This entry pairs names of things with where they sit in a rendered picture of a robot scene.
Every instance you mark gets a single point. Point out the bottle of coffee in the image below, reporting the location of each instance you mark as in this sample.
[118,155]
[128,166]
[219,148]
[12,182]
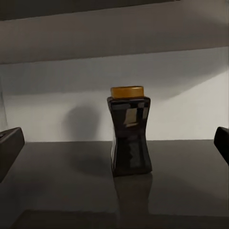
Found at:
[129,110]

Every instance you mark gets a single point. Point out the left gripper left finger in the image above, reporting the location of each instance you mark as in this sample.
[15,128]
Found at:
[11,143]

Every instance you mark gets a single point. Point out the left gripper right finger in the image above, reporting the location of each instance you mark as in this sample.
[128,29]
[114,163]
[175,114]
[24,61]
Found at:
[221,141]

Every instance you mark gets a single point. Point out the shelf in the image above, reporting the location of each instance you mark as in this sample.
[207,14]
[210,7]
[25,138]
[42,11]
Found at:
[71,185]
[54,30]

